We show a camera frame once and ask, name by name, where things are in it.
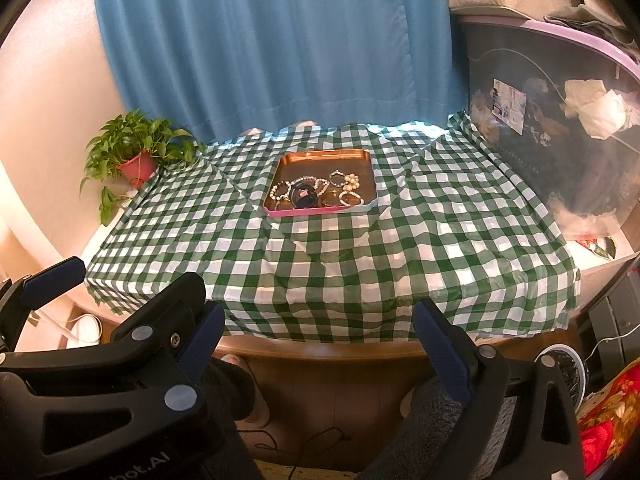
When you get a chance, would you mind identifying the red floral cloth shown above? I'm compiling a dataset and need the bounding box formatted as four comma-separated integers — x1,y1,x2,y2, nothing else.
575,365,640,478

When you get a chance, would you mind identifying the copper tray with pink rim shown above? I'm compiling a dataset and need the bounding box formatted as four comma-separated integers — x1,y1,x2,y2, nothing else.
262,149,378,217

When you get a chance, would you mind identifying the clear storage box purple lid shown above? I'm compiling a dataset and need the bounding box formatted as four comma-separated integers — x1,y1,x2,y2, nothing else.
450,7,640,256

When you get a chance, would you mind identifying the crystal bracelet with pink pendant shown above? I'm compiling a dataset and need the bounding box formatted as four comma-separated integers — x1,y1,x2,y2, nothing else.
287,175,328,198

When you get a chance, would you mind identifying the blue curtain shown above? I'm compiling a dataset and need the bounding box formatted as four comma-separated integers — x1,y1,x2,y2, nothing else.
90,0,468,141

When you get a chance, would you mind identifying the small white fan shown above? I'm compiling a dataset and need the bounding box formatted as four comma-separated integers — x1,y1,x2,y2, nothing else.
534,344,587,406

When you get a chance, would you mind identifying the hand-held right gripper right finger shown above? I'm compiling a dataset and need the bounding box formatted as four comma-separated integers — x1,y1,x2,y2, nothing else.
411,298,587,480

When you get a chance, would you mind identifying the person's black sock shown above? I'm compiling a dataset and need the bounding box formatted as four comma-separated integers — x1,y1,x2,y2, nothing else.
200,360,257,422

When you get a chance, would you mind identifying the black cable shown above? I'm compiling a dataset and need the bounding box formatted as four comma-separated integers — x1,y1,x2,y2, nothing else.
245,425,351,480

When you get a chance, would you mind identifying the red green printed packet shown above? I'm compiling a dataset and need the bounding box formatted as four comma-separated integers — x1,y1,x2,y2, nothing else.
575,237,621,261

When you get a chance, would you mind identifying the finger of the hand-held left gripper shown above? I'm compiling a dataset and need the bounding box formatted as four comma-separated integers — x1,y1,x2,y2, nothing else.
0,272,211,441
0,256,86,356

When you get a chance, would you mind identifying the white label sticker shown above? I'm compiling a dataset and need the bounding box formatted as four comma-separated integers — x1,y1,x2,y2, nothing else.
491,79,528,136

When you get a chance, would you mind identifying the pink slipper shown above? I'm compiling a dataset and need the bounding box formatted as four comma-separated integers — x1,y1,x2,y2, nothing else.
220,354,273,428

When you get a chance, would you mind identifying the black smart watch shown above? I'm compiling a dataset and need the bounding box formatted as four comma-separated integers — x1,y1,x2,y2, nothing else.
291,186,321,209

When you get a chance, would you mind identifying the grey crumpled cloth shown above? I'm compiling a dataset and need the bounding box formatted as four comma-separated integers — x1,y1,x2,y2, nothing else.
542,4,640,58

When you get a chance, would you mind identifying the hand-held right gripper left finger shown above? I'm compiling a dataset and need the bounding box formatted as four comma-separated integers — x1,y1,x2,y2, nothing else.
179,302,226,378

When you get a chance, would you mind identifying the black cabinet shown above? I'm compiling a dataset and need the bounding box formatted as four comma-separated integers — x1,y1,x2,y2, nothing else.
575,255,640,391

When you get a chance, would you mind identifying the potted green plant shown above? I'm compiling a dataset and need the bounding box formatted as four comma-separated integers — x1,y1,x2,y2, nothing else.
80,110,207,226

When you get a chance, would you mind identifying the green checked tablecloth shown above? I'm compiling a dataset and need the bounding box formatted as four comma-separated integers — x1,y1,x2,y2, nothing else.
85,110,581,346

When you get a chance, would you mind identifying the white plastic bag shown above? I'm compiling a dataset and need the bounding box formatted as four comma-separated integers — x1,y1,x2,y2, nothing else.
564,79,640,141

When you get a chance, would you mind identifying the white round device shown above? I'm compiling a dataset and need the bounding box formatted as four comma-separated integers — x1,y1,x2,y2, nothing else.
65,312,103,347

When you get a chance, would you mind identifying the person's grey trouser leg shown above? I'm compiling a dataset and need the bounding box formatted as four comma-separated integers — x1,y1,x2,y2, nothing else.
375,377,518,480

